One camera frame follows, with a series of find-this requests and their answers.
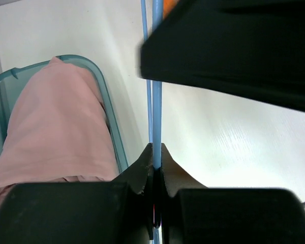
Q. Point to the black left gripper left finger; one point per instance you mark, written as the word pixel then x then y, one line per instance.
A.
pixel 118 211

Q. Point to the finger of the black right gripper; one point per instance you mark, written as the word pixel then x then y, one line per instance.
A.
pixel 250 49

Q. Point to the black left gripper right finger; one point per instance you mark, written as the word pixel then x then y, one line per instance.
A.
pixel 194 213

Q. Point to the pink trousers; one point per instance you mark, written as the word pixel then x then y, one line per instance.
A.
pixel 57 131

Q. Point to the orange white tie-dye trousers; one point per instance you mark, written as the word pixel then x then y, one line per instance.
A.
pixel 168 5

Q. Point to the blue wire hanger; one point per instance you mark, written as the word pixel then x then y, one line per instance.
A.
pixel 154 110

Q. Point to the teal plastic basket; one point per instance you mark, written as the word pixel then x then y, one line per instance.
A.
pixel 13 81

